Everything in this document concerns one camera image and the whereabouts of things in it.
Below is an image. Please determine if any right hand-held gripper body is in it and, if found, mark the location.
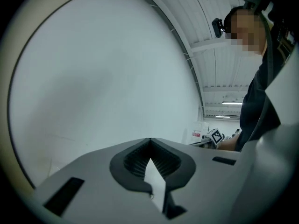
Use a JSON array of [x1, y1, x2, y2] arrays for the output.
[[201, 128, 224, 146]]

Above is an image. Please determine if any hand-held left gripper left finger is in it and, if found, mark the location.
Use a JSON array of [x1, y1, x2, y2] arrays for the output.
[[31, 138, 169, 224]]

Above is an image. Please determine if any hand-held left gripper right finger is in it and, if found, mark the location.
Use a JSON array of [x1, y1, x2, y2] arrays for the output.
[[149, 138, 253, 220]]

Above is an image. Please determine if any person's right forearm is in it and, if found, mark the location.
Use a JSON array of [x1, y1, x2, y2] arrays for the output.
[[219, 135, 242, 152]]

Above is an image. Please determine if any clear water jug red label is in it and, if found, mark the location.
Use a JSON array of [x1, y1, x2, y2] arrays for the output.
[[191, 121, 210, 141]]

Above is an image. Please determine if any person's black shirt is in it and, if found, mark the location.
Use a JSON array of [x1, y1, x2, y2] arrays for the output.
[[239, 35, 285, 153]]

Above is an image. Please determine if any person's head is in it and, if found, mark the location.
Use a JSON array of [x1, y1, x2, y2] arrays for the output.
[[225, 6, 268, 56]]

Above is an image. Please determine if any black red chest device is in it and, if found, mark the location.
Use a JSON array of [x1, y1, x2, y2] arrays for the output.
[[268, 1, 297, 65]]

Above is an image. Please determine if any black head-mounted camera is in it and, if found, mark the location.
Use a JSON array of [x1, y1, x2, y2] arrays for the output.
[[211, 0, 257, 38]]

